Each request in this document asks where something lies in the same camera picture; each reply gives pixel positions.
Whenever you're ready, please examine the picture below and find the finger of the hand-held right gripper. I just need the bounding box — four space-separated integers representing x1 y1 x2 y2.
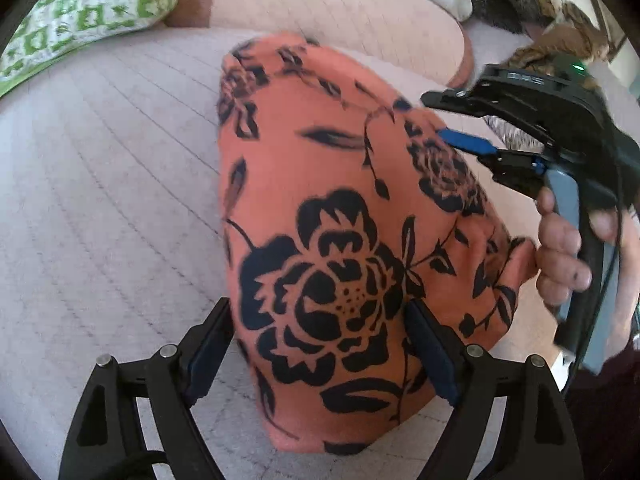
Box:
421 87 490 117
437 129 547 197

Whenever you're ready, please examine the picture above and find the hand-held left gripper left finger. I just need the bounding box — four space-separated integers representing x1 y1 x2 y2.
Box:
59 297 236 480

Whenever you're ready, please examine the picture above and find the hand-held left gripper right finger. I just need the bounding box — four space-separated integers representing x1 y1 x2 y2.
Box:
405 300 586 480

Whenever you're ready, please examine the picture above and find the orange black floral shirt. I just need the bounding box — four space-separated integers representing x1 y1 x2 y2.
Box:
216 32 538 457

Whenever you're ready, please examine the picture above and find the person's right forearm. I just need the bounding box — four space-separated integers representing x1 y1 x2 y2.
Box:
565 340 640 480

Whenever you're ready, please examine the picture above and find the person's right hand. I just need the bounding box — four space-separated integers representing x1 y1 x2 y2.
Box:
535 187 640 346

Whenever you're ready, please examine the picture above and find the brown patterned cloth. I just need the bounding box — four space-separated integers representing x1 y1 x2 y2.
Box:
500 0 613 78

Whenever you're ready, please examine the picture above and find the pink bolster cushion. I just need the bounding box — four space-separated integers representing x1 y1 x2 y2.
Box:
165 0 476 88

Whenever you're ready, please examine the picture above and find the green checked pillow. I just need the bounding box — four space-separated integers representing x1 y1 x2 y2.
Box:
0 0 179 98

